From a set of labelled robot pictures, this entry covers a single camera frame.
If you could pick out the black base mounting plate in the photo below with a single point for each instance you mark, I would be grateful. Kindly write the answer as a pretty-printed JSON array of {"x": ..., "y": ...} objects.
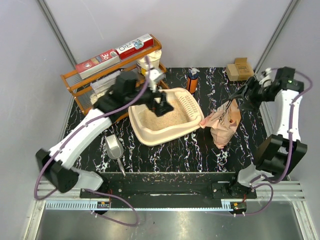
[{"x": 170, "y": 190}]

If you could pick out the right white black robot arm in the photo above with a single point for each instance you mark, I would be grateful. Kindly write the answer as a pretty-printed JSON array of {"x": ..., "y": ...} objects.
[{"x": 278, "y": 155}]

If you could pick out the clear plastic box on shelf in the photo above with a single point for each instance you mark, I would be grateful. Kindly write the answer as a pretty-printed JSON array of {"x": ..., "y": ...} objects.
[{"x": 105, "y": 83}]

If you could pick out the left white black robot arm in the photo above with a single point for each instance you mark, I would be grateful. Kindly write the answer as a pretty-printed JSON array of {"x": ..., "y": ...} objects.
[{"x": 57, "y": 163}]

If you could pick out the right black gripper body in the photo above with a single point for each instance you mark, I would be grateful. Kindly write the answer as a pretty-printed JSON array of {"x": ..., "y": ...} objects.
[{"x": 257, "y": 93}]

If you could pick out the orange wooden shelf rack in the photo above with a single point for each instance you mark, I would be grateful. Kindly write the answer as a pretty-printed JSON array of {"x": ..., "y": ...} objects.
[{"x": 81, "y": 90}]

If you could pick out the orange pump bottle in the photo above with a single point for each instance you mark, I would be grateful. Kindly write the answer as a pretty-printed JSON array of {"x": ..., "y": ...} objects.
[{"x": 192, "y": 80}]

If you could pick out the white paper bag upper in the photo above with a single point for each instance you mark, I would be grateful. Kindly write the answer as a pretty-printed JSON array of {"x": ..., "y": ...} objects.
[{"x": 154, "y": 59}]

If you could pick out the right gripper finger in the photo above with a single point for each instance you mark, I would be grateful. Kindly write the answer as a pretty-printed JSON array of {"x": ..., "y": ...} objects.
[
  {"x": 240, "y": 93},
  {"x": 248, "y": 106}
]

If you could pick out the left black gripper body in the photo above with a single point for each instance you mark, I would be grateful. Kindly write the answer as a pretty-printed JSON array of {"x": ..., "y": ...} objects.
[{"x": 147, "y": 98}]

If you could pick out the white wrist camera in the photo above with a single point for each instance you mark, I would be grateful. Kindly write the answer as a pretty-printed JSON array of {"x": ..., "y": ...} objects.
[
  {"x": 265, "y": 79},
  {"x": 154, "y": 76}
]

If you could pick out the metal litter scoop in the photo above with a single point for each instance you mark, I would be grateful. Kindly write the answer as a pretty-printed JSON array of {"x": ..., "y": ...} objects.
[{"x": 115, "y": 151}]

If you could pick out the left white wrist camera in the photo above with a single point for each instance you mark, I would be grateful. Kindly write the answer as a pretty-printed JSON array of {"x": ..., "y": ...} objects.
[{"x": 154, "y": 76}]

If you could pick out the brown cardboard box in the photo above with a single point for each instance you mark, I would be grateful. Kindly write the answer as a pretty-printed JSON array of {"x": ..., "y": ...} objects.
[{"x": 240, "y": 70}]

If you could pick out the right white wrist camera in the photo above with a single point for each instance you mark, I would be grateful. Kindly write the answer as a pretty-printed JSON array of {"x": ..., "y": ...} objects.
[{"x": 265, "y": 79}]

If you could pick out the beige plastic litter box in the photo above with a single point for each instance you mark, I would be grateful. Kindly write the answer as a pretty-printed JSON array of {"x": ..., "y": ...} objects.
[{"x": 151, "y": 130}]

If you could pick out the pink cat litter bag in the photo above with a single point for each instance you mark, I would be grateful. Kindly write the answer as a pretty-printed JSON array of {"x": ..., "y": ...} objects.
[{"x": 223, "y": 123}]

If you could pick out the red white box right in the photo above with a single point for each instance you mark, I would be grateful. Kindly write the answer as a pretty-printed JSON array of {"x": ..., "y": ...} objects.
[{"x": 134, "y": 46}]

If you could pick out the red white box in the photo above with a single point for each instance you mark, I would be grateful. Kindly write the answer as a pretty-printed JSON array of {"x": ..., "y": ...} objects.
[
  {"x": 134, "y": 46},
  {"x": 98, "y": 63}
]

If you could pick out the red white box left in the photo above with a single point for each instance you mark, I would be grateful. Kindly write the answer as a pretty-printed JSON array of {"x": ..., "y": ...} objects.
[{"x": 98, "y": 63}]

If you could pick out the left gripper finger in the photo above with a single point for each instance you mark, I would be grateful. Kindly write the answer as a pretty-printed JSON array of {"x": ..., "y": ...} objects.
[
  {"x": 165, "y": 107},
  {"x": 158, "y": 110}
]

